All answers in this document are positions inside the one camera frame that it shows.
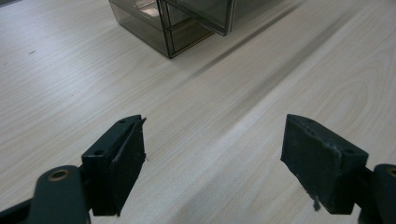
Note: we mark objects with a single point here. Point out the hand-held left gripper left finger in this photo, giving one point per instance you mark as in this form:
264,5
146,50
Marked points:
115,168

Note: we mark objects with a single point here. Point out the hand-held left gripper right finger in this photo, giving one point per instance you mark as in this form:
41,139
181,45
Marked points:
320,161

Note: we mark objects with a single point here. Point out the smoky transparent drawer organizer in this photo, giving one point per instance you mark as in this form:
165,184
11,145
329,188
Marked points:
155,28

